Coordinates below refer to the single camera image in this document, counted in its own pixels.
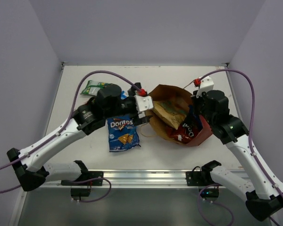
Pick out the small blue white snack packet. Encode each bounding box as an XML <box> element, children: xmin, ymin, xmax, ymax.
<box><xmin>121</xmin><ymin>91</ymin><xmax>129</xmax><ymax>99</ymax></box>

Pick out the dark blue snack bag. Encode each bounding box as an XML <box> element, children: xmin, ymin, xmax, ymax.
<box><xmin>107</xmin><ymin>115</ymin><xmax>140</xmax><ymax>152</ymax></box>

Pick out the red paper bag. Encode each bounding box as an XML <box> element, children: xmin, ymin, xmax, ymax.
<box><xmin>145</xmin><ymin>84</ymin><xmax>212</xmax><ymax>147</ymax></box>

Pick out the green yellow chips bag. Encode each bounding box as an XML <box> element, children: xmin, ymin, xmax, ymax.
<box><xmin>80</xmin><ymin>80</ymin><xmax>113</xmax><ymax>96</ymax></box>

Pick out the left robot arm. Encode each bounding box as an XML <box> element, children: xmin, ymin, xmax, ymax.
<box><xmin>7</xmin><ymin>85</ymin><xmax>154</xmax><ymax>192</ymax></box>

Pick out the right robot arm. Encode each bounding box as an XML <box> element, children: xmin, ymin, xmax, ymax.
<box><xmin>191</xmin><ymin>90</ymin><xmax>283</xmax><ymax>221</ymax></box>

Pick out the brown kraft snack bag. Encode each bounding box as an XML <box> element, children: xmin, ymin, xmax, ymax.
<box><xmin>153</xmin><ymin>100</ymin><xmax>188</xmax><ymax>129</ymax></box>

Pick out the red snack packet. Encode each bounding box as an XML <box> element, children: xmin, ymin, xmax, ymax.
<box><xmin>167</xmin><ymin>105</ymin><xmax>203</xmax><ymax>144</ymax></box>

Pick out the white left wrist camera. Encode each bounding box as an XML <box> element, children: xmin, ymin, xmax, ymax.
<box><xmin>134</xmin><ymin>89</ymin><xmax>154</xmax><ymax>113</ymax></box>

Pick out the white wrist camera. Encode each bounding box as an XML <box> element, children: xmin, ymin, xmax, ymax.
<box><xmin>194</xmin><ymin>76</ymin><xmax>214</xmax><ymax>98</ymax></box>
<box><xmin>134</xmin><ymin>89</ymin><xmax>154</xmax><ymax>113</ymax></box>

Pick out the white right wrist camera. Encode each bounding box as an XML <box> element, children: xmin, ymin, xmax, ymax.
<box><xmin>194</xmin><ymin>76</ymin><xmax>214</xmax><ymax>98</ymax></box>

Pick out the aluminium right table rail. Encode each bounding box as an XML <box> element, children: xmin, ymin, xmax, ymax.
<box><xmin>223</xmin><ymin>62</ymin><xmax>241</xmax><ymax>123</ymax></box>

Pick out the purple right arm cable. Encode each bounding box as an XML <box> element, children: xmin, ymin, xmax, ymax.
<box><xmin>194</xmin><ymin>69</ymin><xmax>283</xmax><ymax>226</ymax></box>

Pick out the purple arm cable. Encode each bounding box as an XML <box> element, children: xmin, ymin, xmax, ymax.
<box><xmin>194</xmin><ymin>69</ymin><xmax>283</xmax><ymax>226</ymax></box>
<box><xmin>0</xmin><ymin>70</ymin><xmax>144</xmax><ymax>195</ymax></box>

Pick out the aluminium front rail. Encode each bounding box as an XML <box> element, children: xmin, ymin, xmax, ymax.
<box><xmin>44</xmin><ymin>168</ymin><xmax>247</xmax><ymax>189</ymax></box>

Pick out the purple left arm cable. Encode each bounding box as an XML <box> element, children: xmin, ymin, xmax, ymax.
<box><xmin>0</xmin><ymin>70</ymin><xmax>144</xmax><ymax>195</ymax></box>

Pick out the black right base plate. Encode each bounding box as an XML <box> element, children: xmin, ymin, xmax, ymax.
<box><xmin>185</xmin><ymin>171</ymin><xmax>206</xmax><ymax>186</ymax></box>

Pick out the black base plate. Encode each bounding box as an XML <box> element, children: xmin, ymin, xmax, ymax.
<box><xmin>185</xmin><ymin>171</ymin><xmax>206</xmax><ymax>186</ymax></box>
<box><xmin>61</xmin><ymin>171</ymin><xmax>104</xmax><ymax>186</ymax></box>

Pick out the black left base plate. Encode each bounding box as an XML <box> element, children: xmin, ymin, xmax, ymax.
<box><xmin>61</xmin><ymin>171</ymin><xmax>104</xmax><ymax>186</ymax></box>

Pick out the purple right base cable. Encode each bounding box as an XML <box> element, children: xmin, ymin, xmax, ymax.
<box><xmin>196</xmin><ymin>181</ymin><xmax>234</xmax><ymax>226</ymax></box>

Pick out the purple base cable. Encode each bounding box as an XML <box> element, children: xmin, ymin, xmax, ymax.
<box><xmin>70</xmin><ymin>178</ymin><xmax>112</xmax><ymax>203</ymax></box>
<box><xmin>196</xmin><ymin>181</ymin><xmax>234</xmax><ymax>226</ymax></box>

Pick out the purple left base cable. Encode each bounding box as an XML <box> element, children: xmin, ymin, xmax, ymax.
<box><xmin>70</xmin><ymin>178</ymin><xmax>112</xmax><ymax>203</ymax></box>

